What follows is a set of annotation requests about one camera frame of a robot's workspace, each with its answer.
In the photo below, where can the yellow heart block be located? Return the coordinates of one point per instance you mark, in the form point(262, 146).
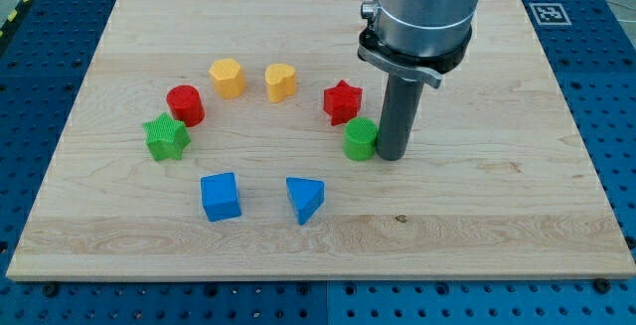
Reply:
point(280, 82)

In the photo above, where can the blue triangle block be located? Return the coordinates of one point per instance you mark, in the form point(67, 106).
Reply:
point(306, 196)

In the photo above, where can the white fiducial marker tag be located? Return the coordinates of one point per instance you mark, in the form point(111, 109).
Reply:
point(549, 14)

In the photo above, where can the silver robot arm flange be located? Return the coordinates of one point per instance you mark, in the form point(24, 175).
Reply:
point(416, 40)

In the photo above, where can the wooden board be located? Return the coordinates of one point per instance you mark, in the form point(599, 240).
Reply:
point(495, 182)

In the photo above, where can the yellow hexagon block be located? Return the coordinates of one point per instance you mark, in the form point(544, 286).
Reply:
point(227, 77)

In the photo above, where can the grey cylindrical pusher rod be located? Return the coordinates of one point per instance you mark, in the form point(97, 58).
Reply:
point(400, 105)

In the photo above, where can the green star block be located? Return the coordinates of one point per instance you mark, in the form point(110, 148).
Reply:
point(166, 137)

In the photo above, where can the red star block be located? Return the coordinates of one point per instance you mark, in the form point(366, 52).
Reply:
point(342, 102)

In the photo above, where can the red cylinder block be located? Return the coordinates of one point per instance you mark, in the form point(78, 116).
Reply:
point(185, 104)

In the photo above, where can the green cylinder block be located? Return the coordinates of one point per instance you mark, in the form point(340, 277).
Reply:
point(360, 135)

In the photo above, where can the blue cube block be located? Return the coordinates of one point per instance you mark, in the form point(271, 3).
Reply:
point(220, 196)

